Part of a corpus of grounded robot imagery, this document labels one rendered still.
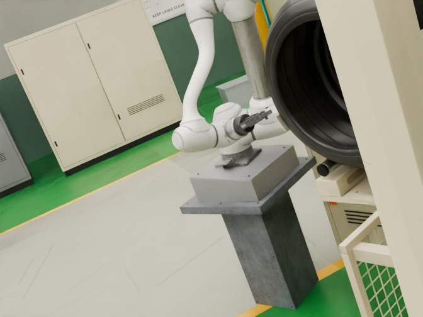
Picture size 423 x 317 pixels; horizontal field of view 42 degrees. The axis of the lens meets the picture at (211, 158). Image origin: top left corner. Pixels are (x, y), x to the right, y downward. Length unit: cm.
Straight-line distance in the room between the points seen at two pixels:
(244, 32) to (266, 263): 111
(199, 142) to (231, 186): 41
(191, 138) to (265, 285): 102
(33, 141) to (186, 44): 306
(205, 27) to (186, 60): 750
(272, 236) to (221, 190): 34
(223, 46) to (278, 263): 761
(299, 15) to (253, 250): 142
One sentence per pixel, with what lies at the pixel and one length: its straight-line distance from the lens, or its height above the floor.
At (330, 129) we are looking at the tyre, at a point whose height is 98.
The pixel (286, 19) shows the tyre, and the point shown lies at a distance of 165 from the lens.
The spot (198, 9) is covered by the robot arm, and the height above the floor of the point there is 150.
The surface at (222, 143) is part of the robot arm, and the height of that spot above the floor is 98.
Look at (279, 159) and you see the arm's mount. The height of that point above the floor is 74.
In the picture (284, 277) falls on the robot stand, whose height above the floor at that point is 18.
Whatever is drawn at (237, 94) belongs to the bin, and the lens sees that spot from 722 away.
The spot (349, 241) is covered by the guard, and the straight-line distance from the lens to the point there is 116.
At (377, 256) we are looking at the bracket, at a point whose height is 98.
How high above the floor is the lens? 156
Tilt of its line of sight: 16 degrees down
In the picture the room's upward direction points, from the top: 21 degrees counter-clockwise
